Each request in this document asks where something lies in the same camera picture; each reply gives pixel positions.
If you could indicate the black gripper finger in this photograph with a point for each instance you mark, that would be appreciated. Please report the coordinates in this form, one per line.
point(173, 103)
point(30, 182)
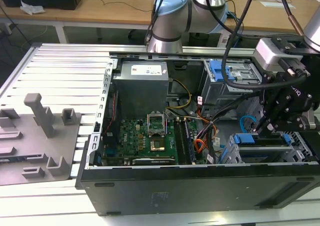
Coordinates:
point(292, 111)
point(267, 91)

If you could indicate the hard disk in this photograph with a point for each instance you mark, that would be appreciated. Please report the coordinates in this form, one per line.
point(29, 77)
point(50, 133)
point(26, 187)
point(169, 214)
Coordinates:
point(243, 139)

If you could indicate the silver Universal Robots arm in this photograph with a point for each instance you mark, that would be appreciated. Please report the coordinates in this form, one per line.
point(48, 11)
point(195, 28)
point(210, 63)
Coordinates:
point(170, 18)

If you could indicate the metal disk bay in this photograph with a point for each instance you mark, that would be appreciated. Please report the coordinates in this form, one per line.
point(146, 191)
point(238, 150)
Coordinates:
point(297, 146)

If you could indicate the black RAM slot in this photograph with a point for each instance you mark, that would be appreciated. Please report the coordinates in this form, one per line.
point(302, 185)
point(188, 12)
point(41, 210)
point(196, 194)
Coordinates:
point(179, 141)

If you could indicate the metal drive cage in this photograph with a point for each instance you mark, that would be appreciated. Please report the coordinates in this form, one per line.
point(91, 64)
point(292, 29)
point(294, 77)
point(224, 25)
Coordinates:
point(215, 93)

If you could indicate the blue drive carrier latch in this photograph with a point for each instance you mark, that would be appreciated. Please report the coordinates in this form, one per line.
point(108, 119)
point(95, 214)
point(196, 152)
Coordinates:
point(217, 71)

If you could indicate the RAM stick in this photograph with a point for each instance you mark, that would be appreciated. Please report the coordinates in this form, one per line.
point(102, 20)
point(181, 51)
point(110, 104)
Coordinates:
point(190, 141)

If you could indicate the CPU socket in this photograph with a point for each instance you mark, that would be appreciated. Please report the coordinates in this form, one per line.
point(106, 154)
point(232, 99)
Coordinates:
point(158, 146)

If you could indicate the grey power supply unit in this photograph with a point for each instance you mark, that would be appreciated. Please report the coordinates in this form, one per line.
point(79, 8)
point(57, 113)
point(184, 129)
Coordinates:
point(140, 91)

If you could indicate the black graphics card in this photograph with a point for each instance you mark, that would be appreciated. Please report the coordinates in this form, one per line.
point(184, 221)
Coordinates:
point(152, 161)

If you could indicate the black open PC case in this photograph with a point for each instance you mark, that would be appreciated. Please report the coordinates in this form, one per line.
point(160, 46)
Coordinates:
point(175, 193)

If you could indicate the green motherboard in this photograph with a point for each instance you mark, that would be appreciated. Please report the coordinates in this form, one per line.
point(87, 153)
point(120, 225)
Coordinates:
point(130, 136)

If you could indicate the wooden desk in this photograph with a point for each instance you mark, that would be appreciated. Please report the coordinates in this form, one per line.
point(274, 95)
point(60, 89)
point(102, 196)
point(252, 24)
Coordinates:
point(100, 11)

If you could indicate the grey parts rack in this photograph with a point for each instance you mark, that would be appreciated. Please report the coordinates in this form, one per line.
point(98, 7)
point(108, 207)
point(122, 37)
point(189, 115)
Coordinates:
point(30, 136)

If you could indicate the crumpled white paper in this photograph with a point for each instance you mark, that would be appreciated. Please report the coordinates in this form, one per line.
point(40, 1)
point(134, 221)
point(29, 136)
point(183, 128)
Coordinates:
point(31, 8)

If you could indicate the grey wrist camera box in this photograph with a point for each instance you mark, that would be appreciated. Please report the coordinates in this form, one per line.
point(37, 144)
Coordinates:
point(266, 52)

